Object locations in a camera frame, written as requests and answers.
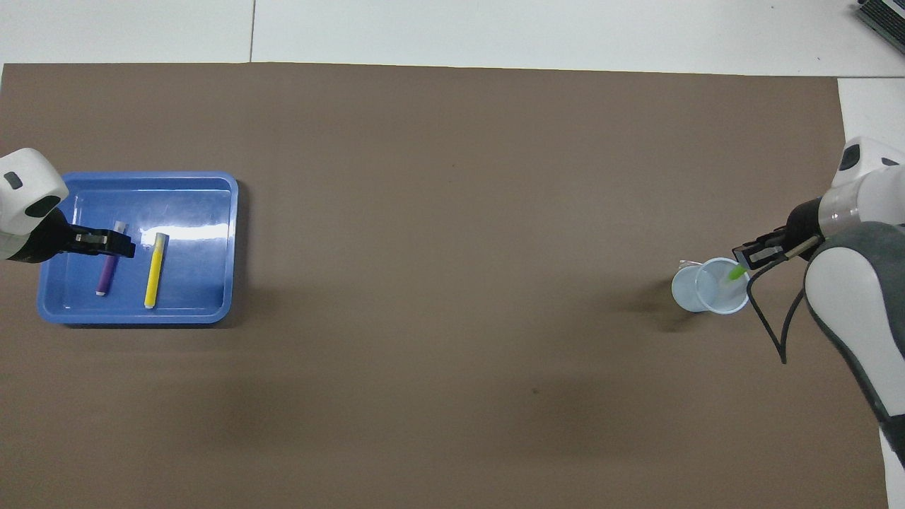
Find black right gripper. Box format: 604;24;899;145
732;199;824;271

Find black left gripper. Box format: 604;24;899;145
25;211;136;264

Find purple marker pen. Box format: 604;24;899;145
97;221;127;296

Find yellow marker pen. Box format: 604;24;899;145
144;233;169;309

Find translucent plastic cup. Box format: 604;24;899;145
672;257;752;315

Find blue plastic tray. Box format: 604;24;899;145
37;171;239;324

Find grey ribbed device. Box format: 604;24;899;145
854;0;905;45

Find brown table mat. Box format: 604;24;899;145
0;62;889;509

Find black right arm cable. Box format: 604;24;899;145
746;237;824;365

